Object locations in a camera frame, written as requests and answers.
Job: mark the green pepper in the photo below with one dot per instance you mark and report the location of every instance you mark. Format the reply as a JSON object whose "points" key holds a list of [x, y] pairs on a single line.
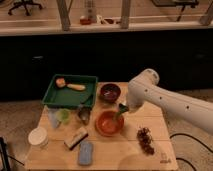
{"points": [[122, 109]]}

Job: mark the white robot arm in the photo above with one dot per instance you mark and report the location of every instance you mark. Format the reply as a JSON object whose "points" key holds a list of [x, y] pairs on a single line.
{"points": [[143, 87]]}

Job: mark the purple bowl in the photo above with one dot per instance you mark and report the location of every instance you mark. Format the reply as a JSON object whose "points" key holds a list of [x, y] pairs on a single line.
{"points": [[110, 92]]}

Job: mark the orange bowl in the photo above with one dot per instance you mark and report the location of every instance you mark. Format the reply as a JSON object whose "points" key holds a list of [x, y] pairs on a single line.
{"points": [[107, 125]]}

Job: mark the small metal cup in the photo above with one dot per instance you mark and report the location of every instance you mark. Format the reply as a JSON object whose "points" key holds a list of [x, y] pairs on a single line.
{"points": [[84, 115]]}

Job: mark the green plastic tray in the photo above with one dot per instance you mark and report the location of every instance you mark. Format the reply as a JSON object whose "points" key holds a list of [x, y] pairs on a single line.
{"points": [[65, 97]]}

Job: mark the green plastic cup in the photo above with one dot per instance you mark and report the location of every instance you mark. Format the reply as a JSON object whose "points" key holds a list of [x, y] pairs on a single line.
{"points": [[63, 115]]}

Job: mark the wooden block eraser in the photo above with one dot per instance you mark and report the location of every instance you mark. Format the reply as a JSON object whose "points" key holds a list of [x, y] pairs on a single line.
{"points": [[79, 135]]}

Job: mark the clear plastic cup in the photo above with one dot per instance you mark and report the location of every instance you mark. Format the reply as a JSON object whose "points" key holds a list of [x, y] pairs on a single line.
{"points": [[51, 113]]}

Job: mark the dark red grape bunch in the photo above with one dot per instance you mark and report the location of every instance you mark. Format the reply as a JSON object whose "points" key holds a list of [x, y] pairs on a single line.
{"points": [[145, 139]]}

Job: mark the blue sponge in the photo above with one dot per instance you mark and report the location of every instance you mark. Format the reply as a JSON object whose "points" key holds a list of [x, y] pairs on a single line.
{"points": [[85, 153]]}

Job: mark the red object on shelf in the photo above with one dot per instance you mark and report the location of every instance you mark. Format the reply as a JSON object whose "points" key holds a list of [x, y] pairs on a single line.
{"points": [[84, 21]]}

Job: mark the white round container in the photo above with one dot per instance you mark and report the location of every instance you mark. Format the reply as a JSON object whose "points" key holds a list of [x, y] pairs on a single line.
{"points": [[38, 137]]}

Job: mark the black office chair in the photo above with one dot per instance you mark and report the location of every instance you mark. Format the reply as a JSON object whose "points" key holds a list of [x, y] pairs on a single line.
{"points": [[25, 4]]}

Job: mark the black stand lower left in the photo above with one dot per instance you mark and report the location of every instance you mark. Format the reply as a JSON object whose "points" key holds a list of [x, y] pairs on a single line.
{"points": [[5, 156]]}

